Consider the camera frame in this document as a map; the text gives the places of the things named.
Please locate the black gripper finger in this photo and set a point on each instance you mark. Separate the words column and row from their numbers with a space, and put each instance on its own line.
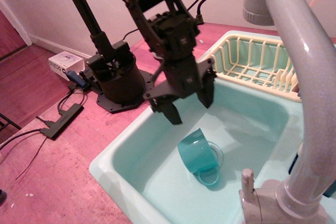
column 168, row 109
column 206, row 93

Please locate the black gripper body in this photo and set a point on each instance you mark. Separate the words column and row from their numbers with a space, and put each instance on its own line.
column 183, row 78

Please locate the teal plastic cup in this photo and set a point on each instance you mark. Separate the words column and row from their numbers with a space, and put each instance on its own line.
column 201, row 157

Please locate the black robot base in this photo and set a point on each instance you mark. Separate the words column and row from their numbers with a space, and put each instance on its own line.
column 120, row 85

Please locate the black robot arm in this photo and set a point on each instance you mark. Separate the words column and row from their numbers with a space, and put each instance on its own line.
column 170, row 32

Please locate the cream dish rack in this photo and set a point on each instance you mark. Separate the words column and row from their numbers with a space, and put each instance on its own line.
column 256, row 61

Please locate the light teal toy sink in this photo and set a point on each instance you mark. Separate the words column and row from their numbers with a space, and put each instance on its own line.
column 263, row 152

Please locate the black tripod pole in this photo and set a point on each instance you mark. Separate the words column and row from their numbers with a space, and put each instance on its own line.
column 98, row 36

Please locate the blue clamp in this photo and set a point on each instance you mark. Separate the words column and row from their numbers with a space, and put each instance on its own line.
column 75, row 78

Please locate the black usb hub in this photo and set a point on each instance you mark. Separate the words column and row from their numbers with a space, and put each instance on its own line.
column 54, row 129

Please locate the white oculus box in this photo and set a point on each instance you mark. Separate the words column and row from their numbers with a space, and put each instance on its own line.
column 63, row 62

